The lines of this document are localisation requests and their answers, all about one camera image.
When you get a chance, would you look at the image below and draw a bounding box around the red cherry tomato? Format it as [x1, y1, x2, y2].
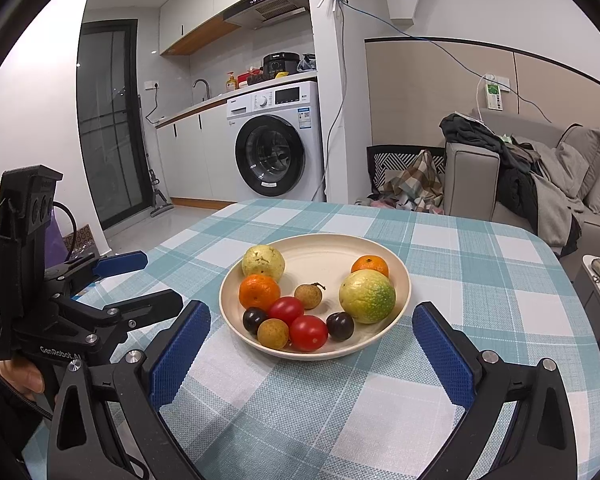
[267, 296, 306, 327]
[288, 315, 329, 352]

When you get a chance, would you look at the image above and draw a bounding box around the black rice cooker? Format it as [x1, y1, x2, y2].
[262, 51, 301, 77]

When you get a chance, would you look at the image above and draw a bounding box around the range hood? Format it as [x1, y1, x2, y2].
[224, 0, 311, 31]

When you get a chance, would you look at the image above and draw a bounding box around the upright vacuum cleaner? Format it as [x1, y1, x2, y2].
[136, 95, 176, 218]

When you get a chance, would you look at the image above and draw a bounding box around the long wall cable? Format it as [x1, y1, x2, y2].
[257, 0, 553, 121]

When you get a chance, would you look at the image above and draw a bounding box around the brown longan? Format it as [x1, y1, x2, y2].
[294, 282, 327, 310]
[257, 318, 291, 351]

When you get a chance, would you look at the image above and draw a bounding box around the white upper cabinet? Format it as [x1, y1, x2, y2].
[159, 0, 261, 56]

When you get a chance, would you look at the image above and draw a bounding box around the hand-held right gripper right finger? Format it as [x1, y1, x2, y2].
[405, 302, 578, 480]

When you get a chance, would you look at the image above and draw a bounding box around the teal checkered tablecloth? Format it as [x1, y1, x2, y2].
[22, 199, 600, 480]

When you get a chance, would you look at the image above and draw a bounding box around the grey sofa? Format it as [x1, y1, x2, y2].
[442, 105, 600, 261]

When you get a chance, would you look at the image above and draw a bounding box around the black patterned basket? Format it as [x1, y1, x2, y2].
[366, 145, 446, 201]

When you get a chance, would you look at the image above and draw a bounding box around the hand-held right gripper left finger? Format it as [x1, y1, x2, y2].
[47, 300, 212, 480]

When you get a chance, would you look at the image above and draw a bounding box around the mandarin orange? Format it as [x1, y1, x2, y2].
[350, 255, 390, 279]
[238, 274, 282, 311]

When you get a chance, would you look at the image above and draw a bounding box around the patterned cardboard box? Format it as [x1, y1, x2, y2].
[62, 224, 101, 263]

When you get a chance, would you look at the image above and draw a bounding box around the white washing machine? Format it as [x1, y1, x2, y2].
[226, 80, 326, 203]

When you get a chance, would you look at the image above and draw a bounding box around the plaid cloth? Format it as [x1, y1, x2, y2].
[380, 149, 446, 213]

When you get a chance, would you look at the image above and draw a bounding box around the dark clothes pile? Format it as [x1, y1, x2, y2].
[440, 112, 583, 256]

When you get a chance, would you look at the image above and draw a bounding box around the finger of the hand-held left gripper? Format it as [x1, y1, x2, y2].
[45, 250, 148, 291]
[60, 288, 183, 343]

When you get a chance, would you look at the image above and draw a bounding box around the black glass door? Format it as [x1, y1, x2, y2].
[76, 19, 148, 231]

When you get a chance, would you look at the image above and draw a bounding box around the yellow guava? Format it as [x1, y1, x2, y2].
[241, 245, 286, 283]

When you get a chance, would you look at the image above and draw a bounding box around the white kitchen counter cabinet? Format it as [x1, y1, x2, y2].
[156, 95, 241, 201]

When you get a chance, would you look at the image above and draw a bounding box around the dark purple plum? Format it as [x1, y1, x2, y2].
[242, 307, 269, 335]
[326, 312, 356, 342]

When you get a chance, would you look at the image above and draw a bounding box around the green guava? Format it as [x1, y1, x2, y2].
[338, 269, 397, 325]

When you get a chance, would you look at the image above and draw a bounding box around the cream round plate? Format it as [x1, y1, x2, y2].
[219, 234, 412, 360]

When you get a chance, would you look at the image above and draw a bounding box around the person's left hand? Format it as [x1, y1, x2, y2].
[0, 359, 47, 396]

